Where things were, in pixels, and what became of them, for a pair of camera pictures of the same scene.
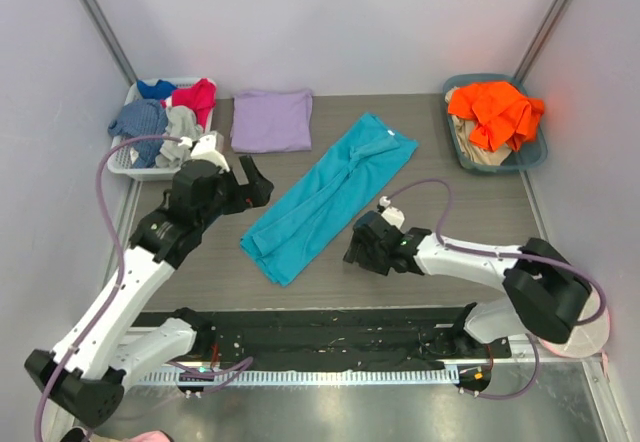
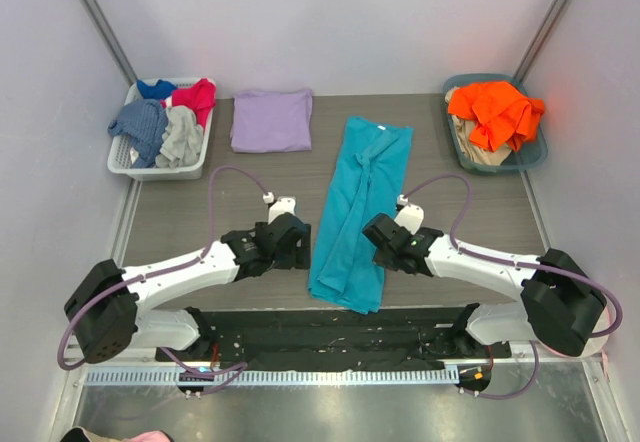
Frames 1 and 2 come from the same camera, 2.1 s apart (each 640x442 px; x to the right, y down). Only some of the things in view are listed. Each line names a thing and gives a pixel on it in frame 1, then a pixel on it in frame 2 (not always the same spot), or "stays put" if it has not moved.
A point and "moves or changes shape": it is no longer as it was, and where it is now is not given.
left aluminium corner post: [98, 19] stays put
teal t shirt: [326, 197] moves or changes shape
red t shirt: [201, 98] stays put
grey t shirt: [182, 122] stays put
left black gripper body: [242, 191] to [301, 244]
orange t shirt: [500, 111] stays put
